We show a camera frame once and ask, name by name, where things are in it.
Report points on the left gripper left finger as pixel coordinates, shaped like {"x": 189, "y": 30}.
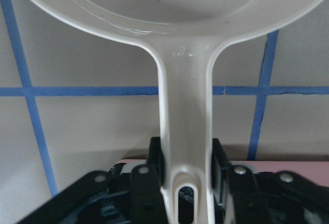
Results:
{"x": 110, "y": 197}

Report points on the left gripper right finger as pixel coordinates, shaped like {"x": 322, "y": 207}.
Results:
{"x": 242, "y": 196}

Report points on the white plastic dustpan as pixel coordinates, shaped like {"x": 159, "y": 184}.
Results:
{"x": 185, "y": 38}

